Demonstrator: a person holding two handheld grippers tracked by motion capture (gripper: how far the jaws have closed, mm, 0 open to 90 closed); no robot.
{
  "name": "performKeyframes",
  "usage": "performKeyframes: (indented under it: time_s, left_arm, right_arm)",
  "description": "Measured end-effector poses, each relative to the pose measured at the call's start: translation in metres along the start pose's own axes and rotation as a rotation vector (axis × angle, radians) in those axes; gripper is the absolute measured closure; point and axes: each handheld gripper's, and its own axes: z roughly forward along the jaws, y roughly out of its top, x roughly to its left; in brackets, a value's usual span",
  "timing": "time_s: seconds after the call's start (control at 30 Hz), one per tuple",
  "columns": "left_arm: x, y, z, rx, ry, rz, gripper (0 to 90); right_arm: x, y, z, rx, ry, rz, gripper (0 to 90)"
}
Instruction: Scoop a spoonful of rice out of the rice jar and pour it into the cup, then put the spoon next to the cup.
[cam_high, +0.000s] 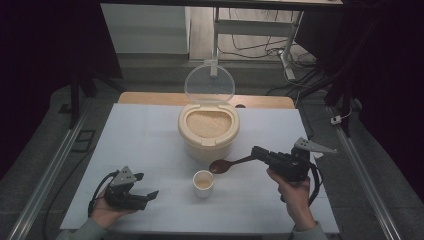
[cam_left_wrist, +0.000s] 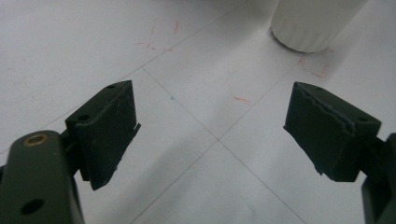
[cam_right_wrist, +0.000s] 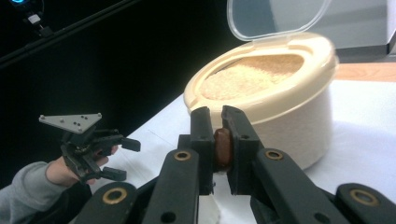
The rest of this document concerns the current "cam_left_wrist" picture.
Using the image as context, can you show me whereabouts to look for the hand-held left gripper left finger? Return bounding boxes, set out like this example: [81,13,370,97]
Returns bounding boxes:
[64,79,142,191]

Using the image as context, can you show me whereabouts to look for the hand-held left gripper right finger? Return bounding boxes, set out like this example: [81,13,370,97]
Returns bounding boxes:
[282,81,383,183]

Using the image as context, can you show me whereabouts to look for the white cup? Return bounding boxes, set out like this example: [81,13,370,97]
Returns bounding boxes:
[270,0,370,54]

